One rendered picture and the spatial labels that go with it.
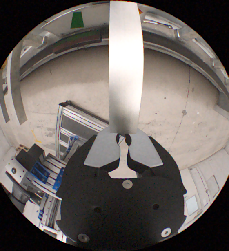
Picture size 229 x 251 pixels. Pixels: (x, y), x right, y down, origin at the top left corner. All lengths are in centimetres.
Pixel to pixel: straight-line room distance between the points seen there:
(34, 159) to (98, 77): 93
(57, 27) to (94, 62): 77
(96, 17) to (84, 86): 85
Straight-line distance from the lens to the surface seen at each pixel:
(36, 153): 56
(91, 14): 27
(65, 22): 30
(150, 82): 101
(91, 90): 98
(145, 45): 92
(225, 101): 249
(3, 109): 49
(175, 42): 36
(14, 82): 25
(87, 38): 29
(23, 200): 68
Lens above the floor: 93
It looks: 59 degrees down
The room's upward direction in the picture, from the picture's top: 174 degrees counter-clockwise
